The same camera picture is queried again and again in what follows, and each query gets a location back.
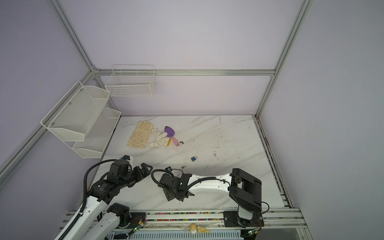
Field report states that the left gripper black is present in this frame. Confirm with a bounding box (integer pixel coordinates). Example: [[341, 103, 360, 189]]
[[118, 162, 152, 190]]

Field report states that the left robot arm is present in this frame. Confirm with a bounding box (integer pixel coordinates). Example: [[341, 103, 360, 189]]
[[56, 155, 153, 240]]

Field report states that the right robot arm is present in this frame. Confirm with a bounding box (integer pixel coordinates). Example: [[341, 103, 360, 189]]
[[151, 167, 270, 221]]

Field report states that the beige leather glove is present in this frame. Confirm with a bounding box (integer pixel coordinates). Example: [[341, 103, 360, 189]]
[[127, 121, 154, 149]]

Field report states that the white knit glove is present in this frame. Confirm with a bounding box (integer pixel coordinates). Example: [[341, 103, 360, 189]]
[[149, 128, 169, 147]]

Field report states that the purple pink trowel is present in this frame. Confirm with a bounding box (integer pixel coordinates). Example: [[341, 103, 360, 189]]
[[164, 126, 180, 147]]

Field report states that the lower white mesh shelf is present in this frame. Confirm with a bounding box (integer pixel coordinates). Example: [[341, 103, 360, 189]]
[[72, 108, 121, 159]]

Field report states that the beige toy on rail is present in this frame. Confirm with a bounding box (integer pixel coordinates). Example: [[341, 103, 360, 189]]
[[190, 224, 211, 235]]

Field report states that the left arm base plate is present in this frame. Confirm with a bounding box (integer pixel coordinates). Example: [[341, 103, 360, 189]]
[[118, 212, 147, 229]]

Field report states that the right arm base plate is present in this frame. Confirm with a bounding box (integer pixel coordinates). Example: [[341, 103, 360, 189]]
[[223, 211, 265, 228]]

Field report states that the white wire basket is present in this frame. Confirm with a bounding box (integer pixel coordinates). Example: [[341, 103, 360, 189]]
[[105, 65, 157, 97]]

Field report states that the aluminium rail frame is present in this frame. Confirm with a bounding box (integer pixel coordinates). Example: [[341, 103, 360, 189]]
[[56, 207, 310, 240]]

